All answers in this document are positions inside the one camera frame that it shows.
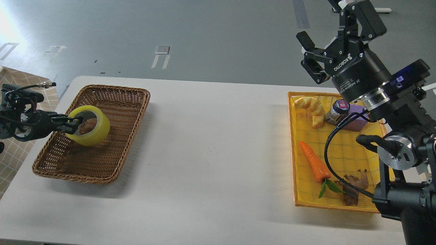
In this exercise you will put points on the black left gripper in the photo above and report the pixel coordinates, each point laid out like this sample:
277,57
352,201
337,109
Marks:
44,123

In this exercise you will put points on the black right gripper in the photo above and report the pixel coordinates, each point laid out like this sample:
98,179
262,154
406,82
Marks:
355,69

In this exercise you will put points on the yellow tape roll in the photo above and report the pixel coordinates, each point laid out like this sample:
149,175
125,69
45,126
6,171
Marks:
93,128

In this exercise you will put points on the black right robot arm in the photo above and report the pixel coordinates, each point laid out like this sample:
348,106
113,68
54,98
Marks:
406,191

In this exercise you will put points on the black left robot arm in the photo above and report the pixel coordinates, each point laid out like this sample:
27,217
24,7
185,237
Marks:
20,118

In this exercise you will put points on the brown wicker basket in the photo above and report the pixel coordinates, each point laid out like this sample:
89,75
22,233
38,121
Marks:
62,158

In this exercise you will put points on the white desk leg base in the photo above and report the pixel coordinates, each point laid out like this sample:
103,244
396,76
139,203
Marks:
378,10

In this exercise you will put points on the beige checkered cloth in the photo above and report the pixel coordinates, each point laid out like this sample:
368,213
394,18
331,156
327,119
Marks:
15,152

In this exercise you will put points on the small dark jar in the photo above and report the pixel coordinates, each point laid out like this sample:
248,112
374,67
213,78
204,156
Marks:
339,110

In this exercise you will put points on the toy croissant bread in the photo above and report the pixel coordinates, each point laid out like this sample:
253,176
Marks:
313,106

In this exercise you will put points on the purple foam cube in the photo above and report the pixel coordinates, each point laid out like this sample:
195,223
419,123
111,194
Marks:
357,124

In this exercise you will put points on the white chair base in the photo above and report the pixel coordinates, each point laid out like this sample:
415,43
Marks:
430,87

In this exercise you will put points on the yellow plastic basket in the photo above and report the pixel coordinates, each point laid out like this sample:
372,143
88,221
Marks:
345,155

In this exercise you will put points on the orange toy carrot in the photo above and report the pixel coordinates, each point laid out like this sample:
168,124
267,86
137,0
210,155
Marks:
319,168

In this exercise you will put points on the brown toy animal figure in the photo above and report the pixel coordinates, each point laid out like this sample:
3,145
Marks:
350,195

